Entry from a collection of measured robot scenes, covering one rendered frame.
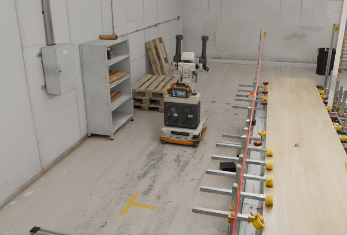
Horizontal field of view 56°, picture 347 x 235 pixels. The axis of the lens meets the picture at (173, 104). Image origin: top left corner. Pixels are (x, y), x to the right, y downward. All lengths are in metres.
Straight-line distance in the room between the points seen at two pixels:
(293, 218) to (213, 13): 9.08
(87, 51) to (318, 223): 3.95
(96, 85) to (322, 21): 7.54
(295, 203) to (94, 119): 3.73
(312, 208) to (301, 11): 8.74
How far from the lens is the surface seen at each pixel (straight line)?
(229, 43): 10.96
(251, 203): 2.97
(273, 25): 10.83
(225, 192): 2.47
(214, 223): 3.71
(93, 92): 5.33
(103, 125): 5.46
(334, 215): 2.55
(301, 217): 2.46
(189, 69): 5.16
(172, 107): 5.05
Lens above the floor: 2.34
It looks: 20 degrees down
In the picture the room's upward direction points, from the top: straight up
